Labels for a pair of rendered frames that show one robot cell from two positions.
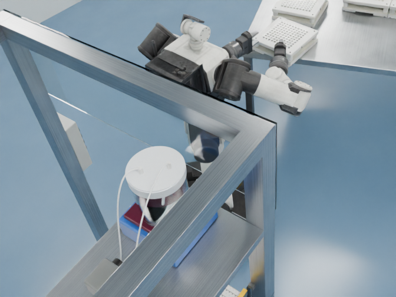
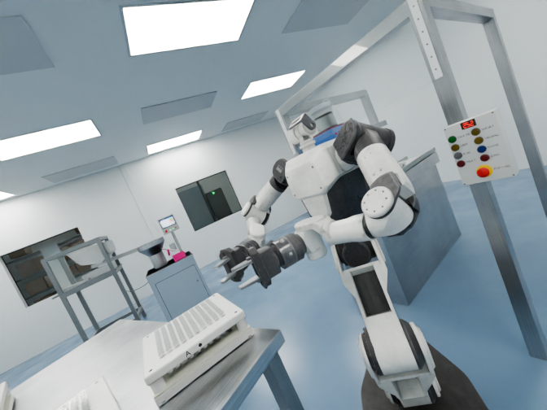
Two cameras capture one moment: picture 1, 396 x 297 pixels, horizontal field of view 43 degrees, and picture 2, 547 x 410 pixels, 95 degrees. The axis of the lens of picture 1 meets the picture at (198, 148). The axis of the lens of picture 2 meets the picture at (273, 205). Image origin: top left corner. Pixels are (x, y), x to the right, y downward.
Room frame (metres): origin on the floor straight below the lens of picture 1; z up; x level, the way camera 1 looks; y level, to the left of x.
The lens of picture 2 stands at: (2.70, -0.07, 1.24)
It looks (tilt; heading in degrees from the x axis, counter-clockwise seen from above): 5 degrees down; 192
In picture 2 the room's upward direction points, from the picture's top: 23 degrees counter-clockwise
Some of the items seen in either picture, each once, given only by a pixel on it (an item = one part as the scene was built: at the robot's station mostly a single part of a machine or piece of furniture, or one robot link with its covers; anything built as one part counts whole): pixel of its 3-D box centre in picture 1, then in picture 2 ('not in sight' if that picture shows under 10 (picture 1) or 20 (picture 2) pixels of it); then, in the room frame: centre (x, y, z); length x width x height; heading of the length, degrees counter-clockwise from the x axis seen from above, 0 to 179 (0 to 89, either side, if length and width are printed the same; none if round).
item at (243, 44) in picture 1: (239, 46); (273, 259); (2.00, -0.28, 1.03); 0.12 x 0.10 x 0.13; 123
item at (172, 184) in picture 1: (159, 186); not in sight; (0.82, 0.11, 1.51); 0.15 x 0.15 x 0.19
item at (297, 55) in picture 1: (284, 43); (198, 343); (2.12, -0.54, 0.91); 0.24 x 0.24 x 0.02; 41
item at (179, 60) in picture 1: (190, 79); (333, 177); (1.66, -0.02, 1.15); 0.34 x 0.30 x 0.36; 41
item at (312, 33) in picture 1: (284, 36); (190, 328); (2.12, -0.54, 0.96); 0.25 x 0.24 x 0.02; 41
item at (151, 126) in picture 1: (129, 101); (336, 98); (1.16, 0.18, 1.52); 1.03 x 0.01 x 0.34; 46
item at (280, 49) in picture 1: (280, 60); (238, 258); (1.85, -0.45, 1.02); 0.12 x 0.10 x 0.13; 163
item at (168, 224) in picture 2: not in sight; (173, 236); (-0.64, -2.36, 1.07); 0.23 x 0.10 x 0.62; 126
